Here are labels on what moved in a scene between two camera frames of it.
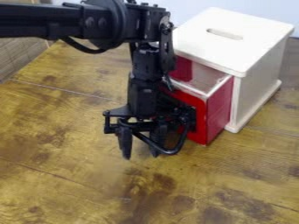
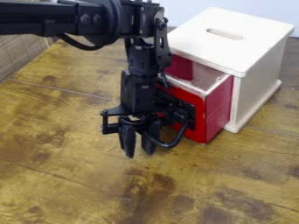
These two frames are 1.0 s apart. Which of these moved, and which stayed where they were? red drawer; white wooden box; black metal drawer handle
Moved: black metal drawer handle
Stayed: red drawer; white wooden box
